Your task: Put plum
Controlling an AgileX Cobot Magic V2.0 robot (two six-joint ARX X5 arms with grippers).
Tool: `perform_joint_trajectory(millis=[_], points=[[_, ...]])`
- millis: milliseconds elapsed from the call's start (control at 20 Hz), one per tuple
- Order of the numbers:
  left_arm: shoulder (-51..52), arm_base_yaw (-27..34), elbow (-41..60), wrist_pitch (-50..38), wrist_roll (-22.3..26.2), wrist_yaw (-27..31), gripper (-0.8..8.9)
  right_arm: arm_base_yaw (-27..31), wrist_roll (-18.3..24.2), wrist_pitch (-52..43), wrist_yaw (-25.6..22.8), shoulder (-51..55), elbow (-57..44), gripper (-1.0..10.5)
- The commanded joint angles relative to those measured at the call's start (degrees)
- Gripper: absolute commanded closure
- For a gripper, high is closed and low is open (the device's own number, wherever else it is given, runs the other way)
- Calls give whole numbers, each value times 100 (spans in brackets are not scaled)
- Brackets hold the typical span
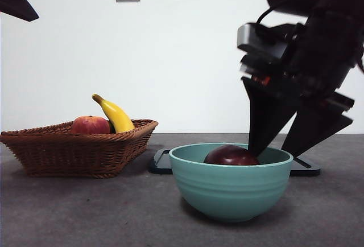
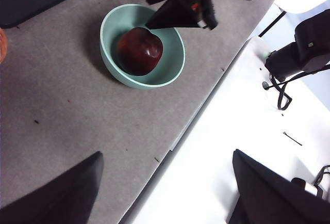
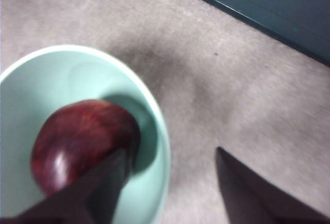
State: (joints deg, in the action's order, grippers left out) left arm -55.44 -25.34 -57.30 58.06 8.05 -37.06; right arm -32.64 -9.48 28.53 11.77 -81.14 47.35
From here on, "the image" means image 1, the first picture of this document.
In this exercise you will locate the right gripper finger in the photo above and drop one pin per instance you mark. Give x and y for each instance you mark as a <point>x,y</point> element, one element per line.
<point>315,127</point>
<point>264,116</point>

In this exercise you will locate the dark red plum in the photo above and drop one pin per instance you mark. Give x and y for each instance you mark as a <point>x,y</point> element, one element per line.
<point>227,157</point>

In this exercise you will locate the teal ceramic bowl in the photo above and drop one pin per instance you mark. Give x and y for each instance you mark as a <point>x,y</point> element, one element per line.
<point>230,190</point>

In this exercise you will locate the dark rectangular tray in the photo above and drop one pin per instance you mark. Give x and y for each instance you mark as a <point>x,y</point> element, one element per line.
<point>159,168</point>

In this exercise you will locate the red yellow apple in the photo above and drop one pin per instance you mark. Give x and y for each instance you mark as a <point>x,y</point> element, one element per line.
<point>89,124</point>

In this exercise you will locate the yellow banana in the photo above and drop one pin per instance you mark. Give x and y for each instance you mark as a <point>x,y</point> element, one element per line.
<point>119,116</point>

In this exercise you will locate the brown wicker basket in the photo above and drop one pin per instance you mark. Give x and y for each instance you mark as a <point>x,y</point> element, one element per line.
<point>71,153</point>

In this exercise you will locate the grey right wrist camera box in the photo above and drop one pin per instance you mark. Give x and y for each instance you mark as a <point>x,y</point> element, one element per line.
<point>256,39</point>

